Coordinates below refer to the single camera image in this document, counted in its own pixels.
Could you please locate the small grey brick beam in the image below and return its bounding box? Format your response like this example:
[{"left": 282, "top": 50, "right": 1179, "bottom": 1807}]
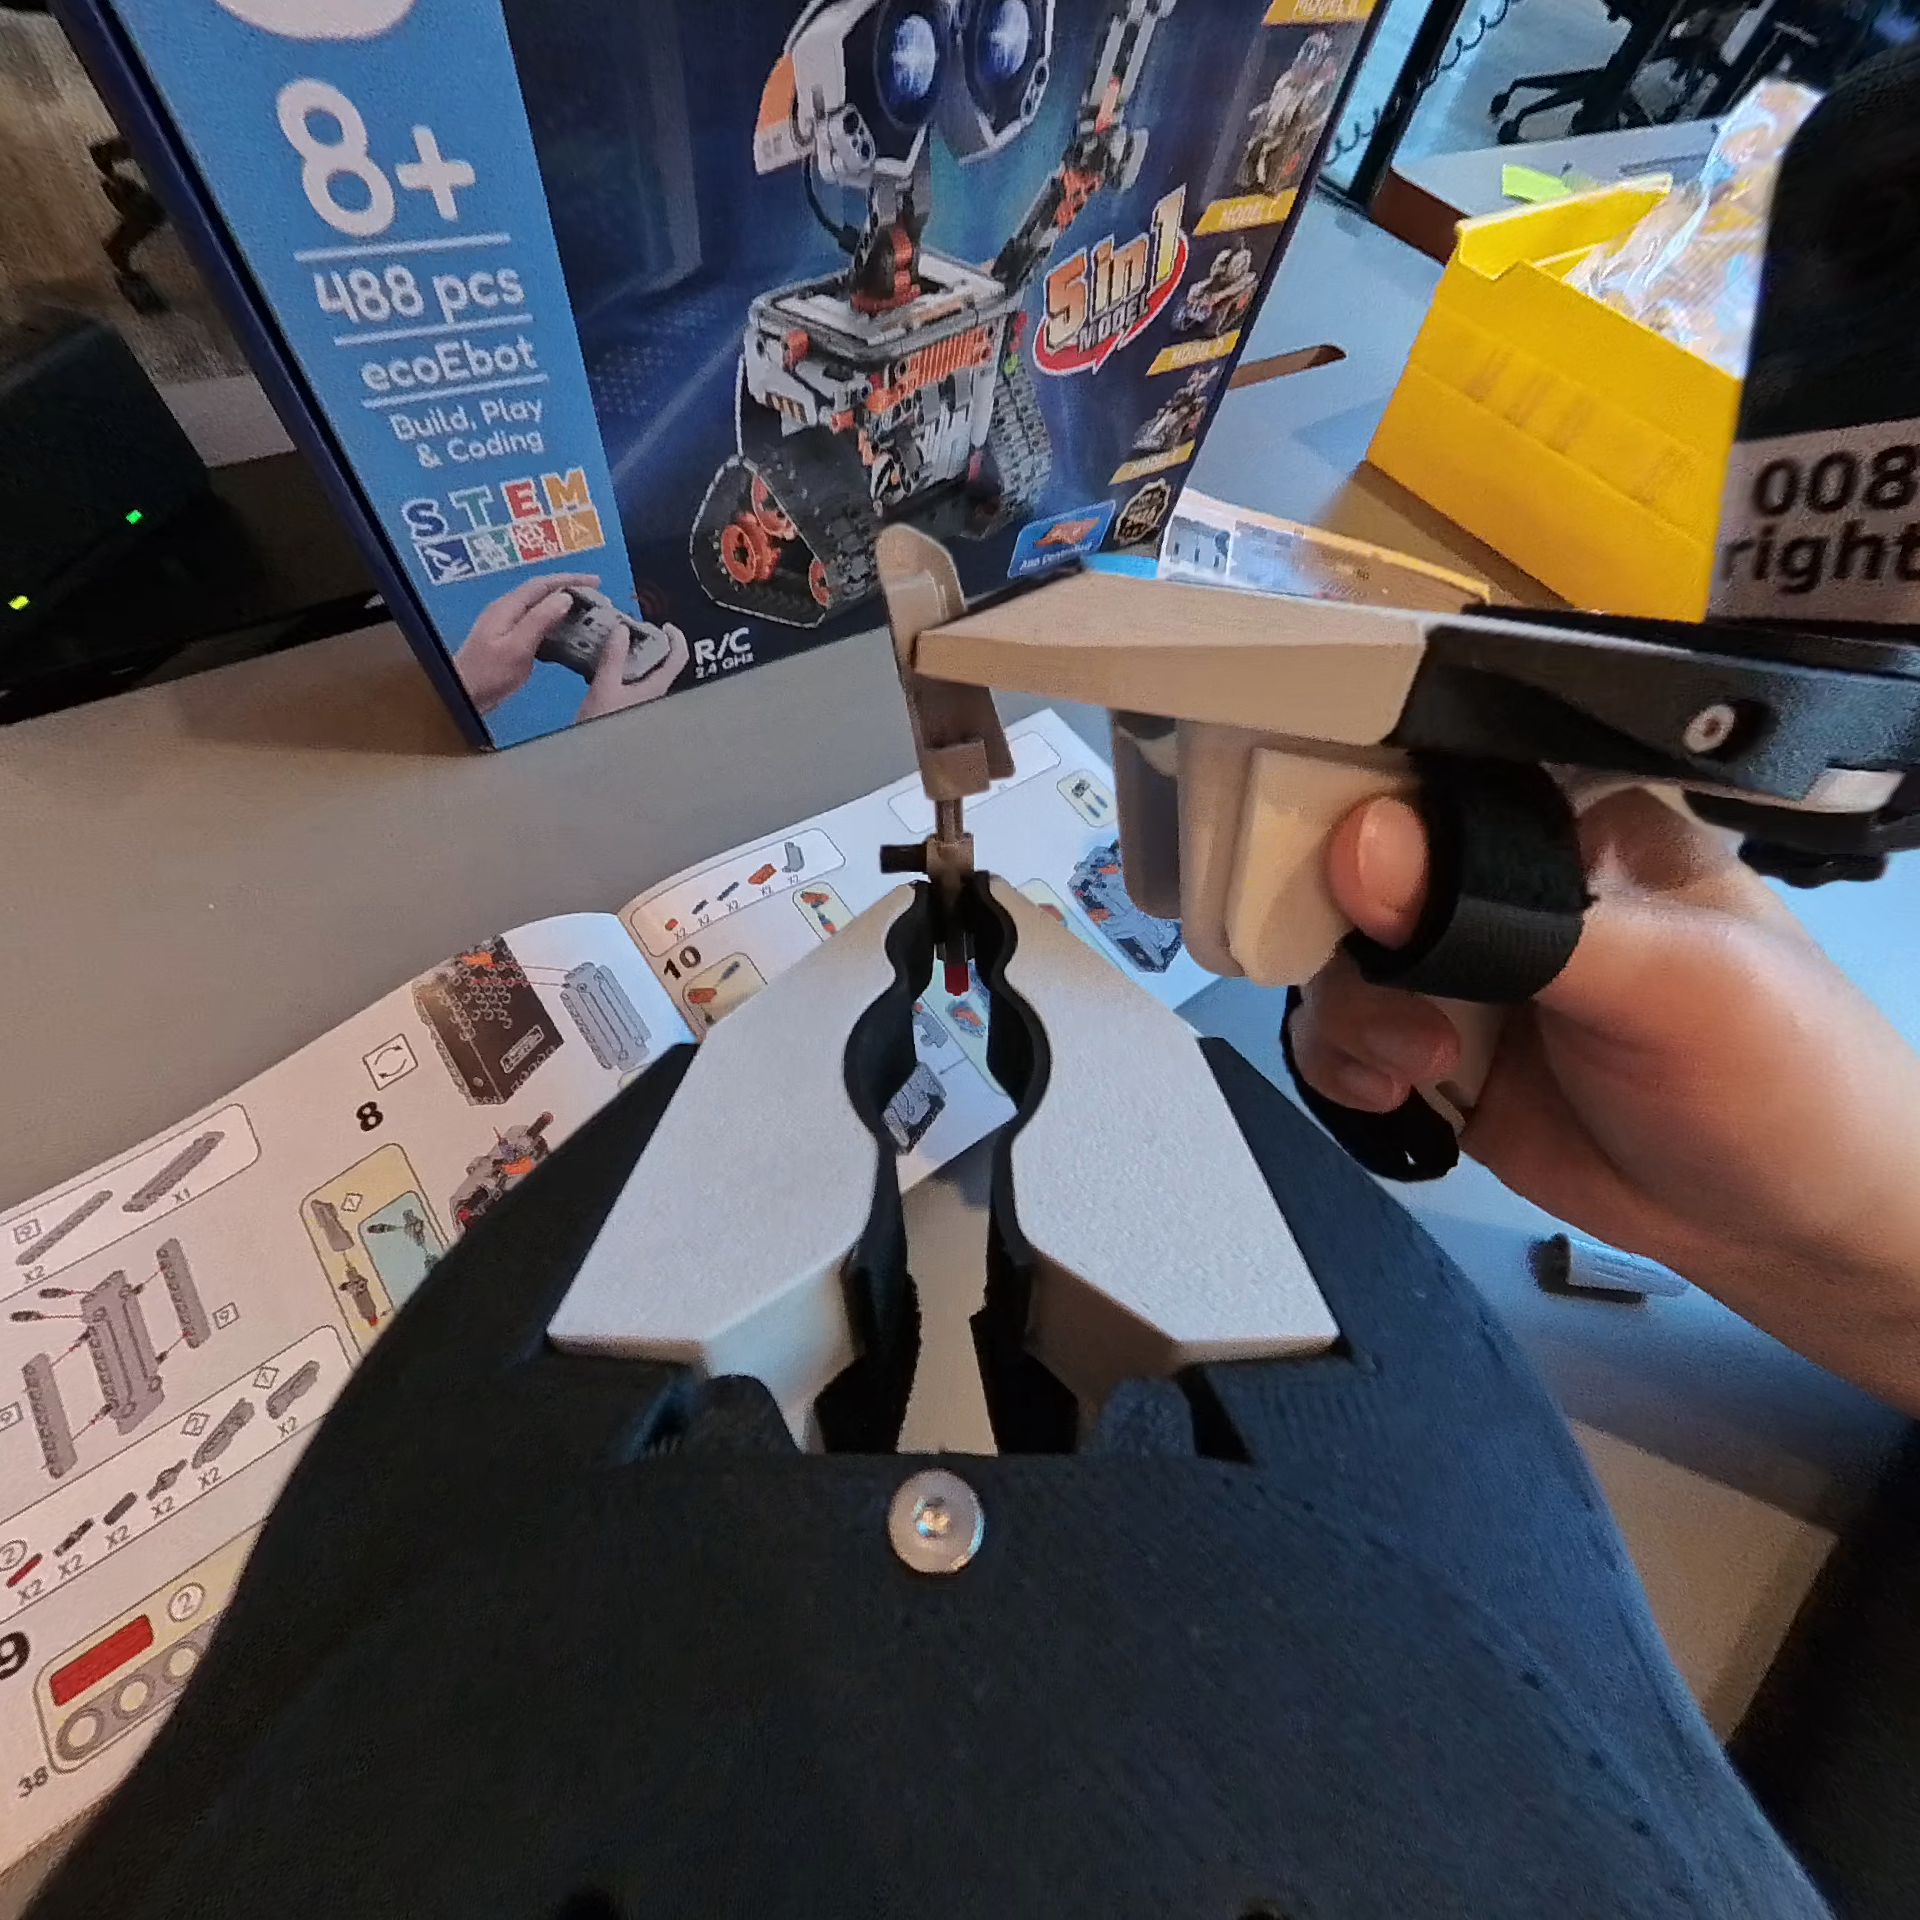
[{"left": 874, "top": 522, "right": 1020, "bottom": 798}]

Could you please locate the yellow plastic bin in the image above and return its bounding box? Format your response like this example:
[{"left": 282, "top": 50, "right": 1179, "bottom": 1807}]
[{"left": 1367, "top": 171, "right": 1788, "bottom": 579}]

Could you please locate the open instruction booklet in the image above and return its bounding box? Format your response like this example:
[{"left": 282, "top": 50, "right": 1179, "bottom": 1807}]
[{"left": 0, "top": 711, "right": 1203, "bottom": 1862}]

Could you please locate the grey desk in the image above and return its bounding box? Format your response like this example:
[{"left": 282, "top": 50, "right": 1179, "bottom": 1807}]
[{"left": 0, "top": 181, "right": 1920, "bottom": 1742}]

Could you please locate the brown wooden table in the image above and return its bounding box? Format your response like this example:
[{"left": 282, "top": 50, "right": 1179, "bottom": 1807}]
[{"left": 1372, "top": 111, "right": 1728, "bottom": 264}]

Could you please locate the sticker sheet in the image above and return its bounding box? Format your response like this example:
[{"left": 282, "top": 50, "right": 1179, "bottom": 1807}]
[{"left": 1162, "top": 486, "right": 1489, "bottom": 600}]

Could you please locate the small white brick piece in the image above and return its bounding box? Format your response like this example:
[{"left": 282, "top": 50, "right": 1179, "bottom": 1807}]
[{"left": 1530, "top": 1232, "right": 1695, "bottom": 1306}]

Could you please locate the blue robot kit box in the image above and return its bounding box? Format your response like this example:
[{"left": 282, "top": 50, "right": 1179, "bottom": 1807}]
[{"left": 53, "top": 0, "right": 1391, "bottom": 752}]

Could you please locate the clear plastic bag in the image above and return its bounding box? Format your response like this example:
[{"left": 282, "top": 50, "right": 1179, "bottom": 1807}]
[{"left": 1553, "top": 75, "right": 1824, "bottom": 376}]

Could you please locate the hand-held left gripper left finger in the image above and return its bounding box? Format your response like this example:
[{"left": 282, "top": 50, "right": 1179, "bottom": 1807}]
[{"left": 546, "top": 883, "right": 944, "bottom": 1453}]

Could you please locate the person's right hand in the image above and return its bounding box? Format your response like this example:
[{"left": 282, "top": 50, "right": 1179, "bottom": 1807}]
[{"left": 1288, "top": 795, "right": 1920, "bottom": 1415}]

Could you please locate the black office chair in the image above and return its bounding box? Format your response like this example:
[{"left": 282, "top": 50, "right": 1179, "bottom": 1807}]
[{"left": 1492, "top": 0, "right": 1893, "bottom": 143}]

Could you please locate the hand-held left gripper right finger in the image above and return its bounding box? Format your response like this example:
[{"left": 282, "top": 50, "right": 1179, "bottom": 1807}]
[{"left": 949, "top": 883, "right": 1344, "bottom": 1453}]

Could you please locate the black electronic box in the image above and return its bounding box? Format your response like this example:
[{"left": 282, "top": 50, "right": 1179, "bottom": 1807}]
[{"left": 0, "top": 316, "right": 219, "bottom": 723}]

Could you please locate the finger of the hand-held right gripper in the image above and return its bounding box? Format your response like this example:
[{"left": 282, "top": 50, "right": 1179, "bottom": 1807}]
[{"left": 911, "top": 599, "right": 1489, "bottom": 750}]

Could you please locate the small grey pin connector piece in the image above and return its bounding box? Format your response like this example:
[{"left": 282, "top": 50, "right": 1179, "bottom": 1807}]
[{"left": 879, "top": 816, "right": 992, "bottom": 998}]

